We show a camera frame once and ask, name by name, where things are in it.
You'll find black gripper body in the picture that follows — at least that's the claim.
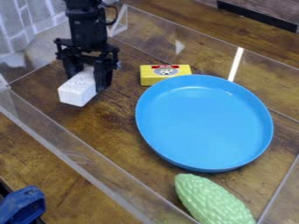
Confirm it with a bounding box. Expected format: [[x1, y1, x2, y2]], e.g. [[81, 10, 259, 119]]
[[54, 7, 118, 66]]

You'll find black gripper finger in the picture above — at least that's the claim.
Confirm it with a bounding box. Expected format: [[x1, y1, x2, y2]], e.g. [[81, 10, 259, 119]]
[[93, 59, 120, 93], [62, 56, 84, 78]]

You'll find white speckled foam block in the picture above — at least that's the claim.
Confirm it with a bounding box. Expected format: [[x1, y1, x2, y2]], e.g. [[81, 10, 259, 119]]
[[57, 66, 97, 107]]

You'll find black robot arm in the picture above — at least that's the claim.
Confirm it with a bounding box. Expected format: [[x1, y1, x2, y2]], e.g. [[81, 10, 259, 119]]
[[53, 0, 120, 93]]

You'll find blue round tray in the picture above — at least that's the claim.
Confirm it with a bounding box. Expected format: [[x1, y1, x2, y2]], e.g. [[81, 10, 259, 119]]
[[135, 74, 273, 172]]

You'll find yellow rectangular box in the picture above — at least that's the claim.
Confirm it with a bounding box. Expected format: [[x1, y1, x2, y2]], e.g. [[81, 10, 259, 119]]
[[140, 65, 192, 86]]

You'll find white grid curtain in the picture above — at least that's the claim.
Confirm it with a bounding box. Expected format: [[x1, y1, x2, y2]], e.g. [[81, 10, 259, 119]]
[[0, 0, 70, 56]]

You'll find green bitter gourd toy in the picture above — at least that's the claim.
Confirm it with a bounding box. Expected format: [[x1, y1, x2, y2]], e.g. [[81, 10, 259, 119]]
[[173, 174, 256, 224]]

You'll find black cable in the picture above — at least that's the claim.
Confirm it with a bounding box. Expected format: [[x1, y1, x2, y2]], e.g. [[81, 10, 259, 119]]
[[97, 3, 118, 26]]

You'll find clear acrylic enclosure wall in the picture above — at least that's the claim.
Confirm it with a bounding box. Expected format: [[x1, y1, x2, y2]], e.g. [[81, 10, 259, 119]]
[[0, 0, 299, 224]]

